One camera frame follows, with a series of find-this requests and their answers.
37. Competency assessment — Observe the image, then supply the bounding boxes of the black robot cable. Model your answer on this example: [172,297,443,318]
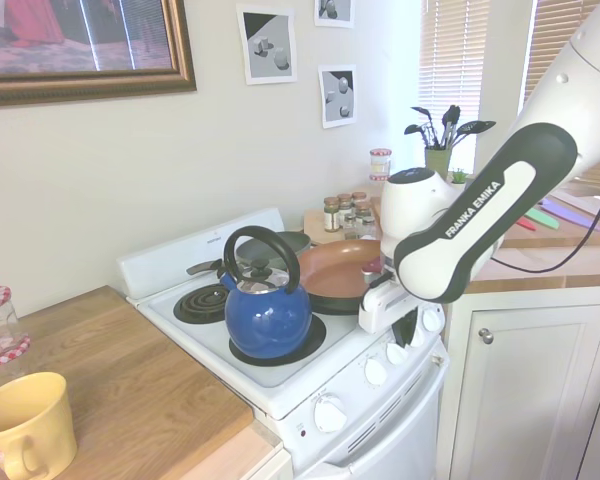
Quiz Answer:
[489,163,600,274]

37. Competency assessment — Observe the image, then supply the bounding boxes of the black coil burner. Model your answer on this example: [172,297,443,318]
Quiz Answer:
[172,285,231,326]

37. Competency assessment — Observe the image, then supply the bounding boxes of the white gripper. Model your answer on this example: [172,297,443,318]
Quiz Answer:
[358,279,421,350]

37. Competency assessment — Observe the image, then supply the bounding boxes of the white electric stove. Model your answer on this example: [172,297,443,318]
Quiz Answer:
[115,207,451,480]

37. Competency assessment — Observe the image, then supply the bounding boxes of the white oven knob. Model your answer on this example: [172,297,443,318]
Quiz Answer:
[313,393,348,434]

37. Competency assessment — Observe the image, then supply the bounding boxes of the black kitchen spoon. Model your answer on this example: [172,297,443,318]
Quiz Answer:
[454,119,497,150]

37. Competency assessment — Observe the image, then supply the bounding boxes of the white door cabinet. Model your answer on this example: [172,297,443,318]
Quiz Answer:
[439,284,600,480]

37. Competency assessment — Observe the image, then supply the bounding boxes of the green knife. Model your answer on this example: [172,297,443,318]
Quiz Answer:
[524,207,562,232]

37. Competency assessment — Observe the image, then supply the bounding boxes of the white oven door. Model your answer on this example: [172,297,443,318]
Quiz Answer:
[289,344,449,480]

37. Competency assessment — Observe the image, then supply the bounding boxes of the grey spheres paper print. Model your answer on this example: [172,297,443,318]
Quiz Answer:
[313,0,357,29]

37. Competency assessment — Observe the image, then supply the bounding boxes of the copper frying pan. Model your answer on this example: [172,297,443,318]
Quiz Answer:
[298,238,384,317]

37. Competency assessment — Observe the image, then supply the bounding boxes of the yellow mug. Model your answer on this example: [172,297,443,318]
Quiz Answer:
[0,371,79,480]

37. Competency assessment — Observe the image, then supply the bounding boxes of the blue kettle black handle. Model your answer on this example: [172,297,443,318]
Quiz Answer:
[219,225,313,360]

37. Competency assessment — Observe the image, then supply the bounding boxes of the purple knife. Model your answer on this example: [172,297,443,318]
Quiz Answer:
[542,196,600,233]

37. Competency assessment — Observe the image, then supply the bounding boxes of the thick wooden cutting board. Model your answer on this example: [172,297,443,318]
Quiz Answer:
[369,194,600,250]

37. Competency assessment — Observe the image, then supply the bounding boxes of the dark grey frying pan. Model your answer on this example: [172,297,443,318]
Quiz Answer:
[186,230,314,277]

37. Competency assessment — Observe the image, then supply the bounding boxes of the black kitchen spatula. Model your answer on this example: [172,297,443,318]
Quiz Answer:
[410,106,437,150]

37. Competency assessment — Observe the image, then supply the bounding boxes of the black stove burner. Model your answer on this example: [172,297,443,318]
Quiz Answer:
[228,314,328,369]

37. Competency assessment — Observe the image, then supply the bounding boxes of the green utensil holder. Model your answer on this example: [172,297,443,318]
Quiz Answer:
[424,146,453,183]

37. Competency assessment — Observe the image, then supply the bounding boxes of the grey shapes paper print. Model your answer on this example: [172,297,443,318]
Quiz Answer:
[317,63,359,131]

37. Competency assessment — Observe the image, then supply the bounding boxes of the black kitchen tongs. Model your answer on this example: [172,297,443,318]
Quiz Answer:
[440,104,463,150]

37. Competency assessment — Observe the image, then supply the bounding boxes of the gold framed painting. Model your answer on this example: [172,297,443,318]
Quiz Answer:
[0,0,198,109]

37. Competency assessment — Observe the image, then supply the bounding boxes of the grey cubes paper print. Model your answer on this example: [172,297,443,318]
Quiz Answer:
[236,3,298,86]

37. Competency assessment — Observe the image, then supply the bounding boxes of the black kitchen ladle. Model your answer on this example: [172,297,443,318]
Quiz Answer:
[404,123,430,147]

